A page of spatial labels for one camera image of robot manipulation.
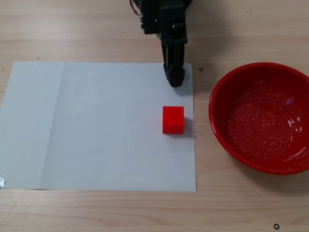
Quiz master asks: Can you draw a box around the white paper sheet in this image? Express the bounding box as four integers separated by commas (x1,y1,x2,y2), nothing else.
0,61,197,193

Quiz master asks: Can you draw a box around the red white black servo cable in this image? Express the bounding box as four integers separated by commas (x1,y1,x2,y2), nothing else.
129,0,143,18

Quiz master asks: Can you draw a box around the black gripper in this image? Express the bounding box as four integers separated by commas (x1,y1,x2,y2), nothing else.
141,4,188,88

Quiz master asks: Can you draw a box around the red speckled bowl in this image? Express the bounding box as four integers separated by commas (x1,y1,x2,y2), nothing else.
208,62,309,175

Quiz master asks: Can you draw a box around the red cube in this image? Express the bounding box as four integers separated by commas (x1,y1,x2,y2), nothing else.
162,105,185,135

